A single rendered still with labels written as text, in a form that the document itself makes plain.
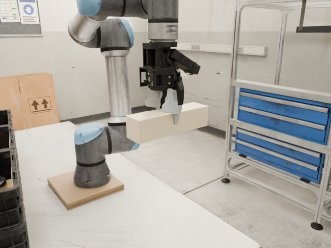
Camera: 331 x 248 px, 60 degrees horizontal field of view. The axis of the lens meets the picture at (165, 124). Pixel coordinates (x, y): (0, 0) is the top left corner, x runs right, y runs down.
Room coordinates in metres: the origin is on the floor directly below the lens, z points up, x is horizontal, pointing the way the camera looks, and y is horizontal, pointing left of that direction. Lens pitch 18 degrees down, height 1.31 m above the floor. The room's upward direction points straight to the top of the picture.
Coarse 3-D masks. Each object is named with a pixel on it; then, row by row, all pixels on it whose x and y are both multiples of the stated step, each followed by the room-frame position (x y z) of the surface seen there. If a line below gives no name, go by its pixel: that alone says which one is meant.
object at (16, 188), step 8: (0, 152) 0.87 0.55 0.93; (8, 152) 0.88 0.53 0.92; (16, 160) 0.83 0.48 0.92; (16, 168) 0.75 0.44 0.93; (16, 176) 0.70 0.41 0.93; (16, 184) 0.66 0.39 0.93; (0, 192) 0.62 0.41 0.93; (8, 192) 0.63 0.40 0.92; (16, 192) 0.64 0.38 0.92; (0, 200) 0.62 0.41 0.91
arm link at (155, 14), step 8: (144, 0) 0.75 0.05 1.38; (152, 0) 0.71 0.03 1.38; (160, 0) 0.70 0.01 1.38; (168, 0) 0.71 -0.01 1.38; (176, 0) 0.72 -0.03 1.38; (144, 8) 0.77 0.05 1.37; (152, 8) 0.71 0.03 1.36; (160, 8) 0.70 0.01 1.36; (168, 8) 0.71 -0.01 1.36; (176, 8) 0.72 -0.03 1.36; (152, 16) 0.71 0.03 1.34; (160, 16) 0.70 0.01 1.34; (168, 16) 0.71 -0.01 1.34; (176, 16) 0.72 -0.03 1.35
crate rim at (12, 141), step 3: (0, 126) 1.14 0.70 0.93; (3, 126) 1.14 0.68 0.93; (6, 126) 1.14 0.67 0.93; (9, 126) 1.14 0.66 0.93; (9, 129) 1.10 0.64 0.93; (12, 129) 1.10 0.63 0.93; (9, 132) 1.06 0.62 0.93; (12, 132) 1.06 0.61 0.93; (9, 135) 1.03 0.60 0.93; (12, 135) 1.03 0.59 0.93; (9, 138) 1.00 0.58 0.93; (12, 138) 1.00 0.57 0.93; (9, 141) 0.97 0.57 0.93; (12, 141) 0.97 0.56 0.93; (12, 144) 0.94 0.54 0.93; (12, 147) 0.91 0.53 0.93; (0, 150) 0.89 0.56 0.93
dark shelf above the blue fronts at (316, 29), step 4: (304, 28) 1.92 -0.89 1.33; (308, 28) 1.90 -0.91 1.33; (312, 28) 1.88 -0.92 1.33; (316, 28) 1.87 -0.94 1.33; (320, 28) 1.85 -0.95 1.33; (324, 28) 1.83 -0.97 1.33; (328, 28) 1.81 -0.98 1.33; (296, 32) 1.96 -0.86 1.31; (300, 32) 1.94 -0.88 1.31; (304, 32) 2.04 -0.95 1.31; (308, 32) 2.07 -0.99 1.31; (312, 32) 2.10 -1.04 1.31; (316, 32) 2.14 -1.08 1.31; (320, 32) 2.18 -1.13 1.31; (324, 32) 2.22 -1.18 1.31; (328, 32) 2.22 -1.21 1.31
